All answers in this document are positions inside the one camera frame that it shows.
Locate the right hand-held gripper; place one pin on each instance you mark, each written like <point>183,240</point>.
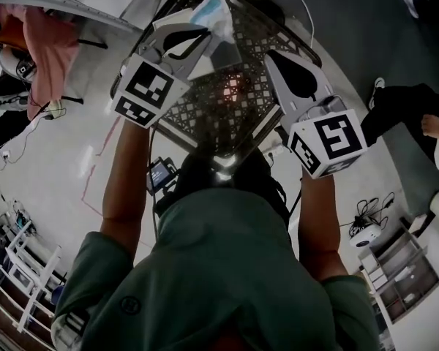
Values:
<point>336,137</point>

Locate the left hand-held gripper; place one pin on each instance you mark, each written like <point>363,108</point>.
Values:
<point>142,86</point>

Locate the black lattice plastic box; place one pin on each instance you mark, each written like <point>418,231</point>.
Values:
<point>227,112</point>

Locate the white blue packet item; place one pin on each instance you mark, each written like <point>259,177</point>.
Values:
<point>214,11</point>

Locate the person's left forearm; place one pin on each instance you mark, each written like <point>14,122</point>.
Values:
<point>126,181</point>

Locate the person's right forearm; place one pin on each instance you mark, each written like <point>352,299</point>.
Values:
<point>318,225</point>

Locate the white flat carton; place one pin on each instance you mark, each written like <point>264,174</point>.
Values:
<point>173,18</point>

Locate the grey flat packet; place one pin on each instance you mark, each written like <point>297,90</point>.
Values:
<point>223,55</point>

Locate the small black screen device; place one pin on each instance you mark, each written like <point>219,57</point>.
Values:
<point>159,176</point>

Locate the black chest harness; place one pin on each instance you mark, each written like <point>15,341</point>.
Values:
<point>252,174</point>

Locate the pink cloth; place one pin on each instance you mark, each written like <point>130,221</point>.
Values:
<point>47,53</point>

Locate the white projector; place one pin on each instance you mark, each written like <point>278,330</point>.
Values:
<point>366,236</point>

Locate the white headset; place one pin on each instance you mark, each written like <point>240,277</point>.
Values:
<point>20,66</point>

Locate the black sneaker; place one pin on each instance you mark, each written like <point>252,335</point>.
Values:
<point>7,91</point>

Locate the grey open shelf unit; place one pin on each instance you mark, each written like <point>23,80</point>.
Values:
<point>402,269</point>

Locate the person's green shirt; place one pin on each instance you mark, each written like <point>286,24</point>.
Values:
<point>219,276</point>

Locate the white metal rack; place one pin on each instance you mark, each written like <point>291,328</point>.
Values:
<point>25,269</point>

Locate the grey metal rail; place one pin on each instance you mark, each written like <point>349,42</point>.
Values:
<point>58,4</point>

